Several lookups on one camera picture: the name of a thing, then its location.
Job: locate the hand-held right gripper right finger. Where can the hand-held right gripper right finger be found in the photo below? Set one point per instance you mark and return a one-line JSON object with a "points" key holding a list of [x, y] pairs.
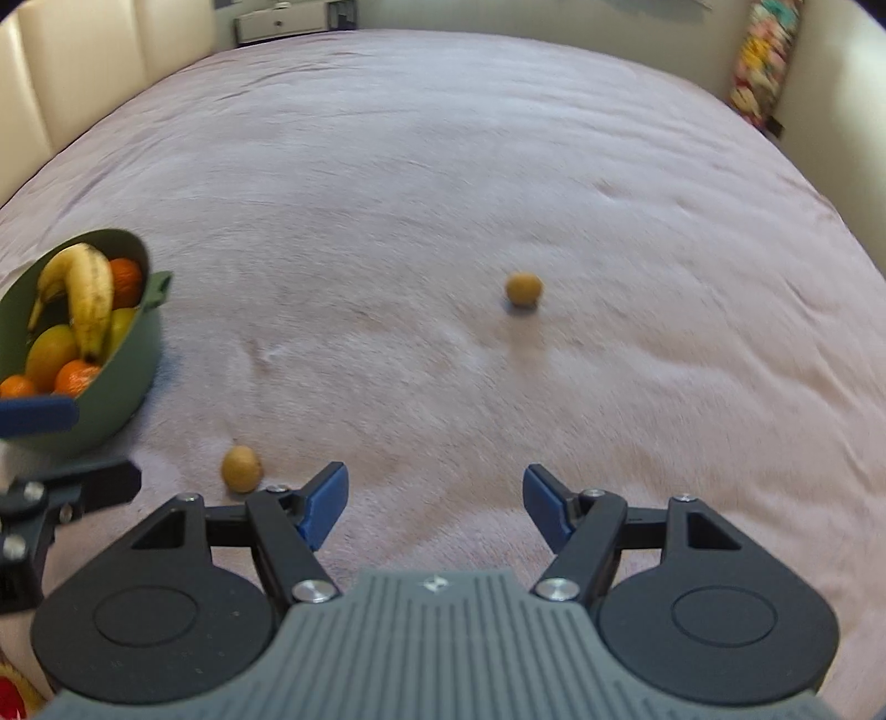
{"points": [[547, 504]]}

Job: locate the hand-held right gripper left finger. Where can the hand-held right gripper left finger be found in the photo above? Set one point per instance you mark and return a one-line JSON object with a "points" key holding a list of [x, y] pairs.
{"points": [[325, 505]]}

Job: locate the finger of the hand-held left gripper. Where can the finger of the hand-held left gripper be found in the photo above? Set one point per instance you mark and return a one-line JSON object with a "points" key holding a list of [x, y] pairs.
{"points": [[38, 415], [104, 482]]}

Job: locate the orange tangerine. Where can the orange tangerine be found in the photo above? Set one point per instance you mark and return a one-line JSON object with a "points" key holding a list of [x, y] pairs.
{"points": [[77, 377], [127, 280], [15, 386]]}

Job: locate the large yellow citrus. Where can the large yellow citrus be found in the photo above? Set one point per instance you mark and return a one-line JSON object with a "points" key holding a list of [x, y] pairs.
{"points": [[50, 353]]}

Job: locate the green colander bowl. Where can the green colander bowl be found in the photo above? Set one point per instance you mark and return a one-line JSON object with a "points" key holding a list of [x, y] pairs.
{"points": [[121, 388]]}

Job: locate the oval brown kiwi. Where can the oval brown kiwi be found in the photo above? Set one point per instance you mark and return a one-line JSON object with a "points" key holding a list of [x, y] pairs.
{"points": [[241, 469]]}

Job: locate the small yellow citrus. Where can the small yellow citrus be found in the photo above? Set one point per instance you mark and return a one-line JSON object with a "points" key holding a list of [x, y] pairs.
{"points": [[120, 325]]}

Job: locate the yellow banana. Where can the yellow banana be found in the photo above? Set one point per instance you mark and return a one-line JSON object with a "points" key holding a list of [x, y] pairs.
{"points": [[90, 298]]}

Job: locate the round brown longan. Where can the round brown longan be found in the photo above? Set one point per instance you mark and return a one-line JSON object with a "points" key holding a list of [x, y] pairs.
{"points": [[524, 289]]}

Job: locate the red yellow plush toy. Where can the red yellow plush toy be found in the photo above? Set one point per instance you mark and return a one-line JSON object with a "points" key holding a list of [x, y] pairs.
{"points": [[14, 692]]}

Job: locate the pink bed blanket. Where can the pink bed blanket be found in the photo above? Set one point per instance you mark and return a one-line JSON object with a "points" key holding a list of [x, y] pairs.
{"points": [[450, 173]]}

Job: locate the cream padded headboard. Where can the cream padded headboard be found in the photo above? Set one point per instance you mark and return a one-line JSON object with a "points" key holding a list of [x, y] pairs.
{"points": [[90, 62]]}

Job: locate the white nightstand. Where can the white nightstand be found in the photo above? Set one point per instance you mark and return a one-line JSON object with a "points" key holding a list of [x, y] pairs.
{"points": [[291, 21]]}

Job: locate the hanging plush toy column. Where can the hanging plush toy column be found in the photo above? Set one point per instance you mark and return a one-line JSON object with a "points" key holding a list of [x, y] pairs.
{"points": [[761, 62]]}

